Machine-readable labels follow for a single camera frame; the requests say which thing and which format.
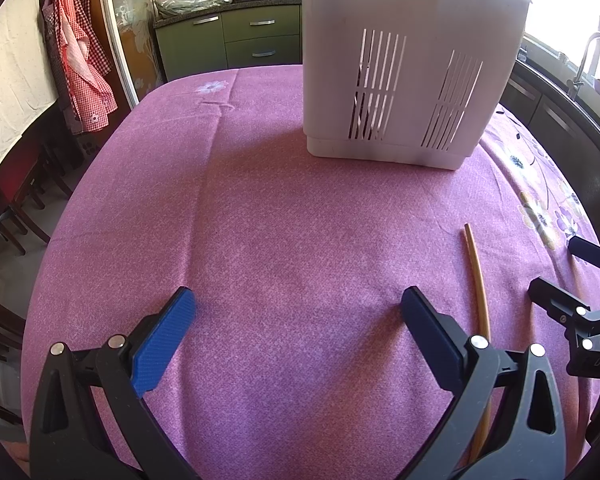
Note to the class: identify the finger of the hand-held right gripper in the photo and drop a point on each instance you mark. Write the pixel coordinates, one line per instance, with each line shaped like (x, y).
(555, 300)
(592, 254)

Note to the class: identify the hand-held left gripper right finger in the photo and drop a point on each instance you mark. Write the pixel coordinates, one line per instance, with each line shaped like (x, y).
(427, 335)

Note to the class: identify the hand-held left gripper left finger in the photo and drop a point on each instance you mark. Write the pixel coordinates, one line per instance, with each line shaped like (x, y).
(165, 340)

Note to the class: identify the light curved wooden chopstick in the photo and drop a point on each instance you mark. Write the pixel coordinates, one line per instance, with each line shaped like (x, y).
(476, 280)

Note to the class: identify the white plastic utensil holder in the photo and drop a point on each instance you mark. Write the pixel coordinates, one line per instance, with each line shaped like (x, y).
(405, 10)

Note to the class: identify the pink floral tablecloth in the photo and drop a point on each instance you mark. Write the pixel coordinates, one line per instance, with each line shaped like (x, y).
(280, 235)

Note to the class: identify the metal faucet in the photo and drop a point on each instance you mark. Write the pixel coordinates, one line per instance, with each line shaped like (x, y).
(582, 60)

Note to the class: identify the dark wooden chair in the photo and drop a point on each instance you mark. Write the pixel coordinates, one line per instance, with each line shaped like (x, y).
(10, 220)

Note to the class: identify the red checked apron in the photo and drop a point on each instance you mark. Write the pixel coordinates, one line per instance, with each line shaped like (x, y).
(85, 70)

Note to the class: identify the white hanging cloth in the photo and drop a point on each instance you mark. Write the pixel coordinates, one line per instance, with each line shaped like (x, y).
(15, 70)

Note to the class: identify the clear plastic bag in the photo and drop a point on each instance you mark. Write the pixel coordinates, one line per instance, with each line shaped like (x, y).
(190, 2)

